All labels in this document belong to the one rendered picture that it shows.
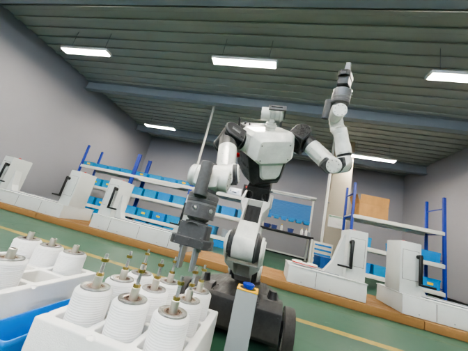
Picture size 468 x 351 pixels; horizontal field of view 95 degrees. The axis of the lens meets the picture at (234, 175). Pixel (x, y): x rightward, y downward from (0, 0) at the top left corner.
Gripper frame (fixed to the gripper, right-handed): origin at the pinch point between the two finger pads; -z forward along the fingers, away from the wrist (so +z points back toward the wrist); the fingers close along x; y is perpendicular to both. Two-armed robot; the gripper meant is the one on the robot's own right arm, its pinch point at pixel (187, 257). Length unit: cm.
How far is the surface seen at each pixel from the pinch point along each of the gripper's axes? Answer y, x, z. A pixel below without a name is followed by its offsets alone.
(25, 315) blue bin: 1, 44, -28
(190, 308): -8.0, -1.7, -14.3
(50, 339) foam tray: 9.6, 24.1, -23.9
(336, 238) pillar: -630, -172, 51
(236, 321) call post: -16.9, -14.4, -16.8
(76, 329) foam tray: 8.4, 19.3, -20.8
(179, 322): 2.8, -3.4, -14.1
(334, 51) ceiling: -281, -60, 358
